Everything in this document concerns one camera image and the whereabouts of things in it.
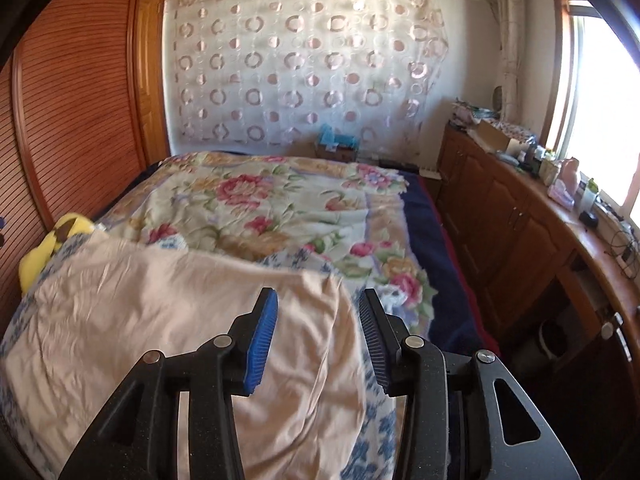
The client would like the wooden framed window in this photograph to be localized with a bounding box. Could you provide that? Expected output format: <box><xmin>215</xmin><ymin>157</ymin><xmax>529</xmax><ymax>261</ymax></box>
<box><xmin>547</xmin><ymin>0</ymin><xmax>640</xmax><ymax>211</ymax></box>

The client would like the wooden cabinet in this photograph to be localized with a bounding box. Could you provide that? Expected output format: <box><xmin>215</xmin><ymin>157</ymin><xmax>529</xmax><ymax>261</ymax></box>
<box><xmin>435</xmin><ymin>122</ymin><xmax>640</xmax><ymax>376</ymax></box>

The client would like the small brown box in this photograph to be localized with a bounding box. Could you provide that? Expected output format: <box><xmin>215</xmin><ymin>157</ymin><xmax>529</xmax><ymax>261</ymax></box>
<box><xmin>314</xmin><ymin>142</ymin><xmax>358</xmax><ymax>162</ymax></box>

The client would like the blue package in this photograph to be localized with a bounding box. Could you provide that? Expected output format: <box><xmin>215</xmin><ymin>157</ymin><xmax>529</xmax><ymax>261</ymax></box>
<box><xmin>319</xmin><ymin>124</ymin><xmax>361</xmax><ymax>150</ymax></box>

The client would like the tangle of cables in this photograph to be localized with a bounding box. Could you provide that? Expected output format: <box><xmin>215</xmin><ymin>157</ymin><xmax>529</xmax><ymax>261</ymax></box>
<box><xmin>600</xmin><ymin>205</ymin><xmax>640</xmax><ymax>281</ymax></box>

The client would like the floral quilt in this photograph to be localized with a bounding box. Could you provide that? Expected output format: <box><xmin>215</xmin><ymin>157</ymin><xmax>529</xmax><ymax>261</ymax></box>
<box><xmin>95</xmin><ymin>152</ymin><xmax>436</xmax><ymax>341</ymax></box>

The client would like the navy blue blanket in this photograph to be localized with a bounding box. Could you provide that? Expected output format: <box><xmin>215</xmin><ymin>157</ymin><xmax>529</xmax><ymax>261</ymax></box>
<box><xmin>400</xmin><ymin>170</ymin><xmax>501</xmax><ymax>356</ymax></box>

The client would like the pink detergent bottle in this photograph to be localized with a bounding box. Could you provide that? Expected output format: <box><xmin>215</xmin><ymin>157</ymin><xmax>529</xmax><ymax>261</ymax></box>
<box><xmin>547</xmin><ymin>157</ymin><xmax>581</xmax><ymax>203</ymax></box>

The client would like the circle patterned sheer curtain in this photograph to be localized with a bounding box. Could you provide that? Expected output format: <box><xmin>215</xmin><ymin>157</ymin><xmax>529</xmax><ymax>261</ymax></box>
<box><xmin>165</xmin><ymin>0</ymin><xmax>448</xmax><ymax>153</ymax></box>

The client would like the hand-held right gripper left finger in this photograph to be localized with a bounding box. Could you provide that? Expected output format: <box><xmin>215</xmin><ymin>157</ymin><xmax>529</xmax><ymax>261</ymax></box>
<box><xmin>57</xmin><ymin>287</ymin><xmax>279</xmax><ymax>480</ymax></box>

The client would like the wooden slatted wardrobe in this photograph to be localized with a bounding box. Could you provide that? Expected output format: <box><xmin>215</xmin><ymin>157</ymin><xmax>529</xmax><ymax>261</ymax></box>
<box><xmin>0</xmin><ymin>0</ymin><xmax>173</xmax><ymax>321</ymax></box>

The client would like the open cardboard box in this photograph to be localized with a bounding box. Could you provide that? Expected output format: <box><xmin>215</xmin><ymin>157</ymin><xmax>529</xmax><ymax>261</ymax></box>
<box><xmin>467</xmin><ymin>119</ymin><xmax>521</xmax><ymax>153</ymax></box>

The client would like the beige printed t-shirt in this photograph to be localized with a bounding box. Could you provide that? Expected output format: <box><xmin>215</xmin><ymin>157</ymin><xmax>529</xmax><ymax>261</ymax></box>
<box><xmin>2</xmin><ymin>237</ymin><xmax>373</xmax><ymax>480</ymax></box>

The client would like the white container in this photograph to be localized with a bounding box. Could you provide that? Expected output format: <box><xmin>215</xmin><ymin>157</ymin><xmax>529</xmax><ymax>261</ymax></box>
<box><xmin>540</xmin><ymin>151</ymin><xmax>561</xmax><ymax>186</ymax></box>

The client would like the pile of papers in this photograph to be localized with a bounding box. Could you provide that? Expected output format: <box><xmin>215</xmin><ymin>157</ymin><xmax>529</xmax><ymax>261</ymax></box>
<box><xmin>450</xmin><ymin>101</ymin><xmax>493</xmax><ymax>128</ymax></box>

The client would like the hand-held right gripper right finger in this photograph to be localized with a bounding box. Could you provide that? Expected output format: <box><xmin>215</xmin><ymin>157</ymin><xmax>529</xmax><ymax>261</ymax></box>
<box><xmin>358</xmin><ymin>288</ymin><xmax>583</xmax><ymax>480</ymax></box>

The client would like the green capped bottle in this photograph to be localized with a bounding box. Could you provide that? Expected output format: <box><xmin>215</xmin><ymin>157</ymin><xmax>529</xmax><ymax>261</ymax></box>
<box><xmin>580</xmin><ymin>177</ymin><xmax>599</xmax><ymax>216</ymax></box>

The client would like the yellow plush toy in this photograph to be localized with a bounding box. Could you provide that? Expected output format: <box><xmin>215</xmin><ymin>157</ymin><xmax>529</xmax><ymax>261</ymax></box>
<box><xmin>19</xmin><ymin>212</ymin><xmax>96</xmax><ymax>293</ymax></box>

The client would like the white window curtain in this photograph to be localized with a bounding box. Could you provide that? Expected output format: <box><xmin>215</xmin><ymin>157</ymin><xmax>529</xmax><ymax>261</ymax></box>
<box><xmin>492</xmin><ymin>0</ymin><xmax>526</xmax><ymax>126</ymax></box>

